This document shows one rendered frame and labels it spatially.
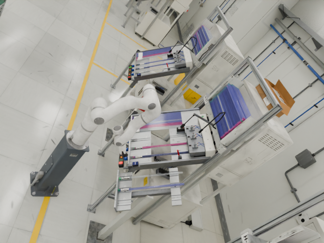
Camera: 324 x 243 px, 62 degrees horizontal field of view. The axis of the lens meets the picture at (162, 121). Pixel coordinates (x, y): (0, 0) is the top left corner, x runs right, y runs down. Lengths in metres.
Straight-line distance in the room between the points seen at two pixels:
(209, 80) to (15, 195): 2.49
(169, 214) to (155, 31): 4.70
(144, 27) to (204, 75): 3.41
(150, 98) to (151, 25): 4.81
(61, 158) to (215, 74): 2.15
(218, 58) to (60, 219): 2.45
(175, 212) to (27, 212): 1.40
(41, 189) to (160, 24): 4.90
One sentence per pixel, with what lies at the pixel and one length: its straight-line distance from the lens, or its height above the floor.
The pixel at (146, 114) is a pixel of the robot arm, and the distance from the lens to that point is 2.06.
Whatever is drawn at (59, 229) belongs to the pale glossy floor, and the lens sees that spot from 2.67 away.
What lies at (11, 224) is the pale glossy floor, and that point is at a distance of 2.57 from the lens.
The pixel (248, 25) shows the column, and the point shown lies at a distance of 5.30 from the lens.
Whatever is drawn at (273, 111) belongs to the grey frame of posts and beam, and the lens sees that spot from 2.08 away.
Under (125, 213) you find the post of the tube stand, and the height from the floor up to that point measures 0.50.
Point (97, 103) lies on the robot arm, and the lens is 2.01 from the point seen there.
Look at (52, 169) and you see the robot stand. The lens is 2.44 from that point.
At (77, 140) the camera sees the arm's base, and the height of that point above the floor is 0.76.
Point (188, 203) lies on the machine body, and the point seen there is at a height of 0.57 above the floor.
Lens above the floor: 2.29
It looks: 30 degrees down
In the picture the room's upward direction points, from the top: 44 degrees clockwise
